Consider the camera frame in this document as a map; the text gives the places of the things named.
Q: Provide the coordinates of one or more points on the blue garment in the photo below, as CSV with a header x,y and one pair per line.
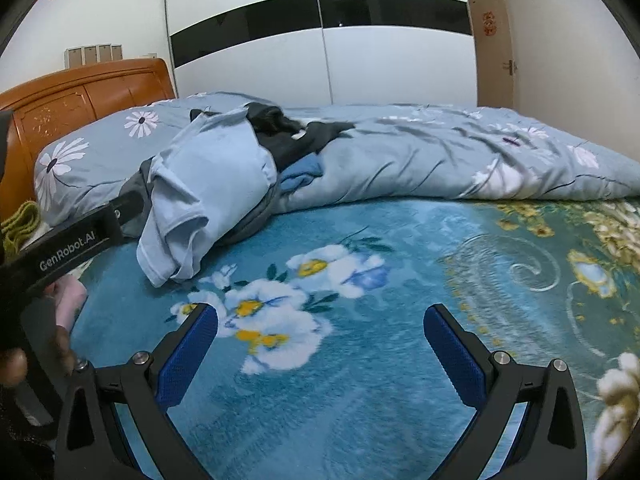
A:
x,y
300,172

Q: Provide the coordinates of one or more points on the dark grey garment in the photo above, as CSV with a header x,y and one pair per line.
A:
x,y
245,225

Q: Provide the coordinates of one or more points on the grey-blue floral quilt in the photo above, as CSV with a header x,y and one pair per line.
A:
x,y
400,160

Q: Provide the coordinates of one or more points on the wooden door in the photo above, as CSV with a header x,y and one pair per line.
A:
x,y
492,70

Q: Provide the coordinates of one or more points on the pink cloth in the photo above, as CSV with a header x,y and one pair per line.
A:
x,y
70,300

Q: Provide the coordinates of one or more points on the wooden headboard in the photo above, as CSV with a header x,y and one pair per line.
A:
x,y
60,100

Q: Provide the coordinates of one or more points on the person's left hand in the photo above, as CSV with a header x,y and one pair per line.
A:
x,y
12,367

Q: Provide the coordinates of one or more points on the grey-blue floral pillow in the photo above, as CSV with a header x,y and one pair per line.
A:
x,y
100,150

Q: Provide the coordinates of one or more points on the light blue shirt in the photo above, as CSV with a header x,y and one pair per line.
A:
x,y
210,170

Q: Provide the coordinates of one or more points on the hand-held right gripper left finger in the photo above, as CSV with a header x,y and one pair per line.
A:
x,y
192,355

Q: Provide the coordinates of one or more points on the green cloth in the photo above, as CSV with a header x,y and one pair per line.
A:
x,y
20,220

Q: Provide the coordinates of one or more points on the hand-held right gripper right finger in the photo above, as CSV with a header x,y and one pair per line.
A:
x,y
452,360

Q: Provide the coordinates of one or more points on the white wall outlet strip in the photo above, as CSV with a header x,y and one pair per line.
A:
x,y
92,55

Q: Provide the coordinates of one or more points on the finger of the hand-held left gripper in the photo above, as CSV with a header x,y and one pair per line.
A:
x,y
125,210

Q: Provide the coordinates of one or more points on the white wardrobe with black stripe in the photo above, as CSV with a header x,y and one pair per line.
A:
x,y
250,70

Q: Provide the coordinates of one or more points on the red door decoration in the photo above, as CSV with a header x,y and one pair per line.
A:
x,y
488,21

